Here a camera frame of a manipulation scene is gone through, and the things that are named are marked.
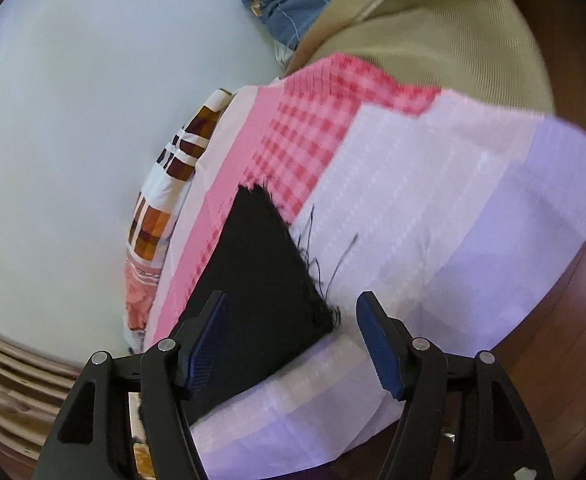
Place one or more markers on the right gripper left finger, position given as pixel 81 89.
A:
pixel 92 436

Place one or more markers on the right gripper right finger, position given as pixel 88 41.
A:
pixel 463 417

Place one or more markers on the black pants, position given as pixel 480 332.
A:
pixel 274 310

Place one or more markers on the beige curtain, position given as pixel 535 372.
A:
pixel 32 391

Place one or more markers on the pink checked bedsheet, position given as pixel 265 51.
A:
pixel 459 216

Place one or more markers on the orange patterned bolster pillow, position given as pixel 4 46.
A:
pixel 156 212

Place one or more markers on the beige mattress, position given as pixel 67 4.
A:
pixel 481 48

